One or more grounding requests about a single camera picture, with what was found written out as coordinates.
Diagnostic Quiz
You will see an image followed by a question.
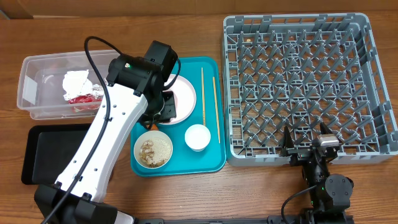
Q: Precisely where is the white bowl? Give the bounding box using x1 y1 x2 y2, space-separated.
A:
133 131 173 169

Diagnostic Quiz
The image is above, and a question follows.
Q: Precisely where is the peanut shells and rice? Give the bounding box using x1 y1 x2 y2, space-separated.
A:
139 138 172 168

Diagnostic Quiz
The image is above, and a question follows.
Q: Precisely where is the red snack wrapper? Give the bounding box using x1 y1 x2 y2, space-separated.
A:
68 95 102 113

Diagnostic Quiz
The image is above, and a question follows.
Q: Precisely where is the white napkin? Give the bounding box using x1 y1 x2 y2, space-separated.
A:
62 70 93 101

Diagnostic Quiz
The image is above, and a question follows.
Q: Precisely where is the aluminium foil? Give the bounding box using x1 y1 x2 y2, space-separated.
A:
91 84 104 99

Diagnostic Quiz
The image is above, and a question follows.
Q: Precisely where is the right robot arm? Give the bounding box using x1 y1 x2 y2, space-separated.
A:
279 123 354 224

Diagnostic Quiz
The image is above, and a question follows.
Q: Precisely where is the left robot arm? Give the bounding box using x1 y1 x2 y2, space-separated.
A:
34 40 181 223

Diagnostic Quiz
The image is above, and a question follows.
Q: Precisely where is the orange carrot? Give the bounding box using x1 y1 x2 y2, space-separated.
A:
150 124 159 131

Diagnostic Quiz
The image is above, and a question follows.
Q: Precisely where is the large pink plate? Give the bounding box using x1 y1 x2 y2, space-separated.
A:
163 75 197 125

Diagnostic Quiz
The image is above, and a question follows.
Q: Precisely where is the white cup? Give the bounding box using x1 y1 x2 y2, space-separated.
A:
185 124 211 152

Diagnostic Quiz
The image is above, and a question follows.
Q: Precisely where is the teal serving tray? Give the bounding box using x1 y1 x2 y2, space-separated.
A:
131 57 226 177

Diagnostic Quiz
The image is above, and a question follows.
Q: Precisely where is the left wooden chopstick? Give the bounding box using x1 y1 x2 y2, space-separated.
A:
201 67 206 126

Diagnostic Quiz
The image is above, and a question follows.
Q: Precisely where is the wooden chopstick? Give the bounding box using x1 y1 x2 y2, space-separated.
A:
201 67 206 126
212 77 221 144

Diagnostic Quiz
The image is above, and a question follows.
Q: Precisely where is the right wooden chopstick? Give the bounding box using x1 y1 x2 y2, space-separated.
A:
212 77 221 144

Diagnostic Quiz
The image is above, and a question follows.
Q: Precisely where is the grey dish rack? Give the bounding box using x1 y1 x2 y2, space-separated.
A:
223 13 397 166

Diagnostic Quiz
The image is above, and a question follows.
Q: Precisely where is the clear plastic bin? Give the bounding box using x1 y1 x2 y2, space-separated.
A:
17 51 101 120

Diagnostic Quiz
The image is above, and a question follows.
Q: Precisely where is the black plastic tray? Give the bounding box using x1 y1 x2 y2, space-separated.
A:
21 124 90 185

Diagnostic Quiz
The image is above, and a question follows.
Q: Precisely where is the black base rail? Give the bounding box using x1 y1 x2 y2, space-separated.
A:
133 215 354 224

